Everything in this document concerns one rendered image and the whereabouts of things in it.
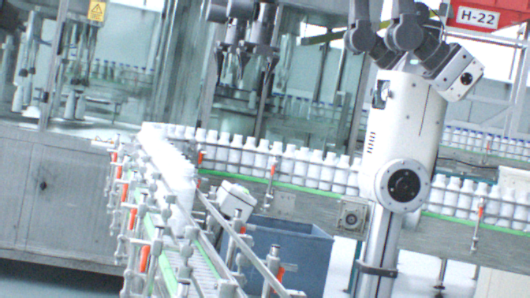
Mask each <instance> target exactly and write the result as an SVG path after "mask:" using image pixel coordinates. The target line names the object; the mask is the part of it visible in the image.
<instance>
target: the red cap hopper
mask: <svg viewBox="0 0 530 298"><path fill-rule="evenodd" d="M441 2H444V3H447V4H448V6H447V11H446V17H447V13H448V8H449V7H450V4H451V5H452V6H453V14H454V19H452V18H446V17H441V16H440V19H441V20H442V22H443V25H444V33H443V35H444V36H449V38H454V39H462V40H468V41H472V42H478V43H486V44H491V45H495V46H500V47H509V48H513V49H519V50H520V54H519V58H518V63H517V71H516V74H515V79H513V86H512V91H511V96H510V100H509V101H505V100H500V99H492V98H487V97H482V96H478V95H467V96H466V97H465V100H469V101H473V102H482V103H483V104H487V105H492V106H500V107H505V108H504V109H502V110H500V111H499V112H497V113H496V114H494V115H492V116H491V117H490V118H488V119H487V120H486V121H484V122H482V123H481V124H479V126H480V127H481V128H482V127H485V128H486V129H487V128H488V127H491V126H492V125H493V124H495V123H496V122H498V121H500V120H501V119H503V118H504V117H506V123H505V128H504V133H503V136H502V140H503V137H504V136H506V137H509V138H508V140H507V141H508V143H509V142H510V139H511V138H514V139H516V137H517V129H518V125H519V120H520V115H521V109H522V105H523V100H524V93H525V88H526V84H527V83H528V76H529V72H530V0H442V1H441ZM524 23H525V26H524V33H523V37H522V39H518V38H516V39H513V37H509V36H504V35H495V34H491V33H495V32H499V31H502V30H506V29H508V28H512V27H516V26H519V24H524ZM452 32H454V33H452ZM456 33H459V34H456ZM461 34H464V35H461ZM471 35H472V36H471ZM474 36H478V37H474ZM442 37H443V36H442ZM480 37H485V39H480ZM489 39H494V40H499V41H504V42H509V43H504V42H498V41H494V40H489ZM512 43H518V44H521V45H517V44H512ZM445 120H446V122H451V121H453V120H454V119H453V116H452V115H451V114H450V113H449V112H448V110H446V117H445ZM502 140H501V141H502ZM400 251H401V249H399V248H396V252H395V256H394V264H393V268H394V269H396V268H397V264H401V261H400V260H399V255H400ZM396 270H398V273H400V270H399V269H396ZM479 274H480V266H476V268H475V272H474V277H470V278H471V280H475V281H478V279H479Z"/></svg>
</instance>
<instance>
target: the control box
mask: <svg viewBox="0 0 530 298"><path fill-rule="evenodd" d="M216 196H217V199H216V200H215V201H218V202H219V205H220V206H221V208H220V209H218V211H220V215H221V216H222V217H223V218H224V219H225V220H230V218H232V217H233V215H234V208H241V209H242V210H243V211H242V215H241V219H242V222H243V223H245V222H246V220H247V219H248V216H249V215H251V213H252V210H253V209H254V207H255V205H256V204H257V201H256V199H254V198H252V196H251V195H249V194H248V193H247V192H245V191H243V190H241V189H240V188H239V187H237V186H236V185H234V184H233V185H231V183H230V182H228V181H223V182H222V184H221V187H220V188H219V189H218V191H217V192H216ZM219 229H220V225H217V226H215V228H214V229H213V230H212V232H213V233H214V235H215V234H216V233H217V232H218V231H219ZM223 230H224V227H221V229H220V232H219V235H218V239H217V240H216V242H215V246H214V248H215V249H216V247H217V245H218V242H219V240H220V236H221V235H222V231H223Z"/></svg>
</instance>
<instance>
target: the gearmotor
mask: <svg viewBox="0 0 530 298"><path fill-rule="evenodd" d="M372 207H373V202H372V201H368V200H366V199H359V198H354V196H342V197H341V201H340V207H339V212H338V219H337V223H336V229H335V230H336V231H338V235H339V236H340V237H342V236H343V235H344V234H345V233H352V234H356V235H361V236H363V233H364V228H365V223H366V221H368V222H369V220H370V216H371V211H372ZM421 208H422V206H421V207H420V208H419V209H418V211H417V212H415V213H414V214H413V213H407V214H403V218H402V222H401V229H404V230H408V231H413V232H415V231H417V230H418V225H419V221H420V214H421Z"/></svg>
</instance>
